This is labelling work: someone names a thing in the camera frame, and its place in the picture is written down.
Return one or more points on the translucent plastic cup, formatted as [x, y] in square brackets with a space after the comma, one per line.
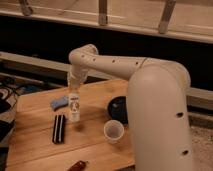
[113, 131]

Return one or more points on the white labelled bottle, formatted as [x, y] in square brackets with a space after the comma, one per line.
[74, 105]

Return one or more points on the blue sponge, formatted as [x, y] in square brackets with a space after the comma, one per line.
[58, 103]

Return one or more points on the black round plate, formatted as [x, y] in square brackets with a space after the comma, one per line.
[117, 109]

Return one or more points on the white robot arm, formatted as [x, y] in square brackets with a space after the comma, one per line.
[156, 106]

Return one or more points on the black white striped block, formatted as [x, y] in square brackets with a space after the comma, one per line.
[58, 129]

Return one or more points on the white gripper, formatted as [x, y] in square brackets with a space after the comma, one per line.
[76, 76]

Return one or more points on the wooden board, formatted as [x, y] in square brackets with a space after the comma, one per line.
[31, 147]

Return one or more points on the red brown small object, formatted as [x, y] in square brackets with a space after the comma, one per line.
[78, 166]

